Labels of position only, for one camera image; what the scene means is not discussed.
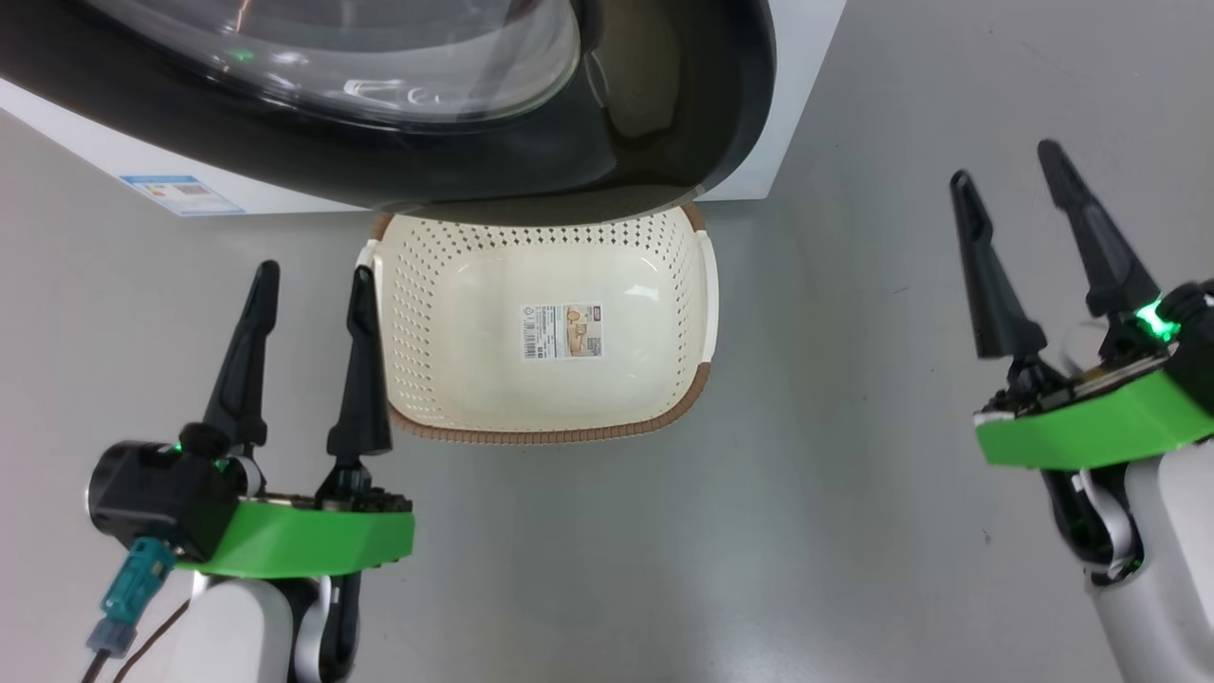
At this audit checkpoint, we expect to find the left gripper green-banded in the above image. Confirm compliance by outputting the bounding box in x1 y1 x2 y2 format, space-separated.
178 261 415 580

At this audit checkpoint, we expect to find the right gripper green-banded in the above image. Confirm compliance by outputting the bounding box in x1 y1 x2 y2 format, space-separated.
950 140 1214 468

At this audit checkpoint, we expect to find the dark round washing machine door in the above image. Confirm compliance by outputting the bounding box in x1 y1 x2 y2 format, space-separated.
0 0 779 227

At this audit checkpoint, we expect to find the cream perforated laundry basket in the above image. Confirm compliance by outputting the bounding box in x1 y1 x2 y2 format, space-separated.
356 204 719 445

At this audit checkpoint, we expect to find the paper label inside basket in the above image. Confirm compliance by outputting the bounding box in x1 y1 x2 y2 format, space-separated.
520 304 604 361

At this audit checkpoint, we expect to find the white washing machine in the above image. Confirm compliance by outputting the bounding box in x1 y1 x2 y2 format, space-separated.
0 0 845 217

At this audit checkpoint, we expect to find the blue energy label sticker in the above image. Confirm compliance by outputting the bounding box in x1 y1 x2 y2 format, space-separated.
120 175 246 217

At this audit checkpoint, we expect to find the teal left camera connector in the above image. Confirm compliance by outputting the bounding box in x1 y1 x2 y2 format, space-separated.
87 536 177 657

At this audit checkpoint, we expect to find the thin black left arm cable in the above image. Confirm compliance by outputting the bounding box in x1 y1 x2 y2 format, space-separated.
81 598 193 683

